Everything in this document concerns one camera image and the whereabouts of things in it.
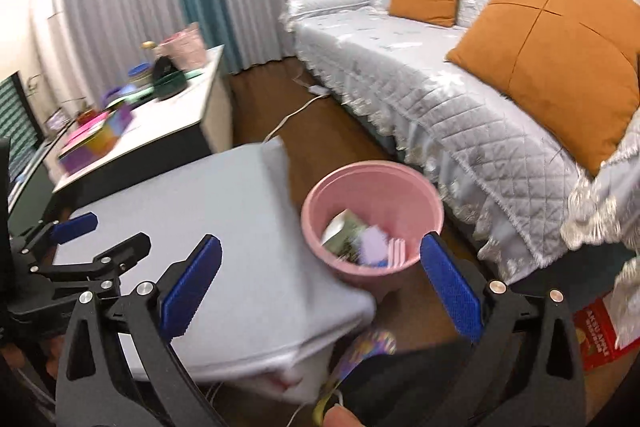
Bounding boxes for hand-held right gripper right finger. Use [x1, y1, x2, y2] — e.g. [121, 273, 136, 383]
[420, 232, 587, 427]

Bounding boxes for mint green tray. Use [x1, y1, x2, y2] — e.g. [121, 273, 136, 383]
[112, 67, 206, 110]

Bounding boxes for yellow patterned slipper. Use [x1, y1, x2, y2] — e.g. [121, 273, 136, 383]
[315, 329, 398, 413]

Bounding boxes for grey table cover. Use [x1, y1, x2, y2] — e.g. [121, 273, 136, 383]
[52, 142, 378, 368]

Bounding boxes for orange cross-seam cushion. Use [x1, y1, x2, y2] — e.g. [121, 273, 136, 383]
[445, 0, 640, 178]

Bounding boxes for pink fabric basket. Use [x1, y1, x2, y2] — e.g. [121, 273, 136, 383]
[157, 23, 207, 72]

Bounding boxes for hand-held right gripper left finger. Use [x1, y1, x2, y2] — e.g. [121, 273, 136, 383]
[54, 234, 231, 427]

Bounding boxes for pink plastic bin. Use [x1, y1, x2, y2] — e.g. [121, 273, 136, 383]
[301, 161, 445, 300]

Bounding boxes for green checked cloth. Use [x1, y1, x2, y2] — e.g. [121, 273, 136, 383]
[0, 74, 43, 188]

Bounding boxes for green printed wrapper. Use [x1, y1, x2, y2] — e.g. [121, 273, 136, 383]
[322, 208, 368, 258]

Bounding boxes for black hat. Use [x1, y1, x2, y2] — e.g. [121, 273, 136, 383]
[151, 54, 173, 82]

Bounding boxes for red cardboard box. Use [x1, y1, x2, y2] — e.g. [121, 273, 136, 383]
[572, 294, 640, 373]

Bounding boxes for dark green round tin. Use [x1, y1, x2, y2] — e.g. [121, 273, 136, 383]
[152, 71, 188, 102]

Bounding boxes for white power strip cable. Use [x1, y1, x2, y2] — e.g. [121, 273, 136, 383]
[262, 72, 323, 142]

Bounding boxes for colourful rectangular box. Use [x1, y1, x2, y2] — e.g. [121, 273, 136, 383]
[59, 107, 135, 175]

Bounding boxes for white marble coffee table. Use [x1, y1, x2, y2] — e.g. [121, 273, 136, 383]
[52, 44, 235, 208]

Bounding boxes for white printed tablecloth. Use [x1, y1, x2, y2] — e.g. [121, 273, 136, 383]
[125, 302, 378, 408]

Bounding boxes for grey quilted sofa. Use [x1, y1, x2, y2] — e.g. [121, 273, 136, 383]
[277, 0, 640, 348]

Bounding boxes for stack of blue bowls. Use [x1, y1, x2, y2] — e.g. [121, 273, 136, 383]
[127, 63, 153, 90]

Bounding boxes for photo frame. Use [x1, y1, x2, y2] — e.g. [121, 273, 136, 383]
[45, 107, 68, 132]

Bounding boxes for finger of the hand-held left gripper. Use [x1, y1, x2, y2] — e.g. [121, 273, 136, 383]
[34, 232, 152, 289]
[10, 212, 99, 259]

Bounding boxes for white and green cabinet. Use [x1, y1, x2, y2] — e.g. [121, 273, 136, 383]
[7, 117, 76, 233]

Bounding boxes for white standing air conditioner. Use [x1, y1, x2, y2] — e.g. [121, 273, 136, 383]
[29, 0, 96, 118]

